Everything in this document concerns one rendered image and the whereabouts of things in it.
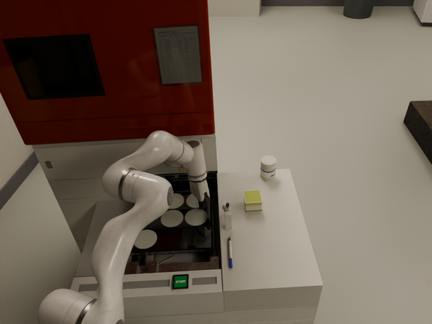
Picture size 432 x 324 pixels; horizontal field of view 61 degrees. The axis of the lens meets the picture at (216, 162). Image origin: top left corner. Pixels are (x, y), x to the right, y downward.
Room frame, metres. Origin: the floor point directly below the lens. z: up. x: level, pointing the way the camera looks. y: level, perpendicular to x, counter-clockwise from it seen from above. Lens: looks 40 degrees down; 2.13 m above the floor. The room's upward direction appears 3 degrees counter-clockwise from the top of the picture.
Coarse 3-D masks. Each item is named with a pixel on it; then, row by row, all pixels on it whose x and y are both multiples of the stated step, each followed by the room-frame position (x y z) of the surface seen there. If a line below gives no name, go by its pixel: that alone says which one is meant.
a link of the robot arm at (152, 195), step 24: (144, 192) 0.76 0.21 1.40; (168, 192) 0.77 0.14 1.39; (120, 216) 0.72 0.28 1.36; (144, 216) 0.71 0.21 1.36; (120, 240) 0.65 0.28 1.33; (96, 264) 0.60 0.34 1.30; (120, 264) 0.61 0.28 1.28; (120, 288) 0.56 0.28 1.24; (96, 312) 0.49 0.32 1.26; (120, 312) 0.50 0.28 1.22
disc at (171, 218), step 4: (168, 212) 1.15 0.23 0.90; (172, 212) 1.15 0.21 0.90; (176, 212) 1.14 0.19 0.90; (180, 212) 1.14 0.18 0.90; (164, 216) 1.13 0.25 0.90; (168, 216) 1.12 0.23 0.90; (172, 216) 1.12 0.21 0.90; (176, 216) 1.12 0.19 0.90; (180, 216) 1.12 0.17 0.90; (164, 220) 1.10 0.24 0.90; (168, 220) 1.10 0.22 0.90; (172, 220) 1.10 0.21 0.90; (176, 220) 1.09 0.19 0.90; (180, 220) 1.09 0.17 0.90; (164, 224) 1.08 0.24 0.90; (168, 224) 1.07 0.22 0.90; (172, 224) 1.07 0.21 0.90; (176, 224) 1.07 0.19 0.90
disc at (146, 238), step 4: (140, 232) 1.04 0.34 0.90; (144, 232) 1.04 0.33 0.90; (148, 232) 1.04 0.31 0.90; (152, 232) 1.04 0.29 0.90; (140, 236) 1.02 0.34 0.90; (144, 236) 1.02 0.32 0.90; (148, 236) 1.02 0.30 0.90; (152, 236) 1.02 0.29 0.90; (156, 236) 1.01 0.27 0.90; (136, 240) 1.00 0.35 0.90; (140, 240) 1.00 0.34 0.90; (144, 240) 0.99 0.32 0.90; (148, 240) 0.99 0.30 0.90; (152, 240) 0.99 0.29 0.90; (136, 244) 0.98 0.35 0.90; (140, 244) 0.98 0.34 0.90; (144, 244) 0.97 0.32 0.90; (148, 244) 0.97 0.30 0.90; (152, 244) 0.97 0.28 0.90; (140, 248) 0.96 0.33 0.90; (144, 248) 0.95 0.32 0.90
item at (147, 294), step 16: (176, 272) 0.79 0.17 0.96; (192, 272) 0.79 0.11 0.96; (208, 272) 0.78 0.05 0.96; (80, 288) 0.75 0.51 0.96; (96, 288) 0.75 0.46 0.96; (128, 288) 0.74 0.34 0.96; (144, 288) 0.73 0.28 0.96; (160, 288) 0.73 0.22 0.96; (192, 288) 0.72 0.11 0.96; (208, 288) 0.72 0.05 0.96; (128, 304) 0.70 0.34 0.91; (144, 304) 0.70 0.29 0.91; (160, 304) 0.70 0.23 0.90; (176, 304) 0.70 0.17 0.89; (192, 304) 0.70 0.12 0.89; (208, 304) 0.70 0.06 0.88
